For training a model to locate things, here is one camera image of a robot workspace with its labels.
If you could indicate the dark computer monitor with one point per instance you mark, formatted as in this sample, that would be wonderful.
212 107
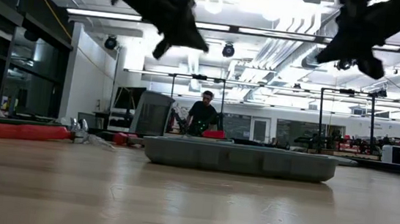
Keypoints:
127 97

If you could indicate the person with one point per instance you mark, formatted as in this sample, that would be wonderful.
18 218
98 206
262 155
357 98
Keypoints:
203 114

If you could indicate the grey office chair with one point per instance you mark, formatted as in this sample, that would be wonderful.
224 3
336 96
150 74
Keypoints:
152 114

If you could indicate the red parts bins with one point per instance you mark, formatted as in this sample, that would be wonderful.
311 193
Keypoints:
349 145

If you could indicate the white ceiling light strip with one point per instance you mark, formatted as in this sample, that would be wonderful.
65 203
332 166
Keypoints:
386 46
277 33
212 26
102 14

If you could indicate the plain black work glove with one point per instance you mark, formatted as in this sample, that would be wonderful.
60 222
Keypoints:
256 143

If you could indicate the black round ceiling spotlight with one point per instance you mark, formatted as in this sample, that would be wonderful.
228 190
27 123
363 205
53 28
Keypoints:
228 50
110 43

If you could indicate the clear safety glasses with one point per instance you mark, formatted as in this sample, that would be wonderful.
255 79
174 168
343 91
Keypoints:
83 123

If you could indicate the white box device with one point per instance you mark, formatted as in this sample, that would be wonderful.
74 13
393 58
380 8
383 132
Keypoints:
396 154

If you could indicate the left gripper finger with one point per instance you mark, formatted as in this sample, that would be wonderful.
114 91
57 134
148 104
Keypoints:
195 42
162 49

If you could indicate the round white ceiling lamp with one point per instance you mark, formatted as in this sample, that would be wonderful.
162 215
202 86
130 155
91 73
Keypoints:
214 6

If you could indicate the black ceiling camera cluster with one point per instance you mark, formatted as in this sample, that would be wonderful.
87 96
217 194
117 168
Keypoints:
346 64

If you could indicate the grey plastic tool case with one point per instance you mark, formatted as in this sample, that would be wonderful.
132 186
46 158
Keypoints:
239 160

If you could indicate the white door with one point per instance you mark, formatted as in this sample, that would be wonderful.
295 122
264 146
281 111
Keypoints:
260 130

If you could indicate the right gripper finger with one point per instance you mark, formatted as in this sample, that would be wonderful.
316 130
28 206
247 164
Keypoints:
372 68
328 54

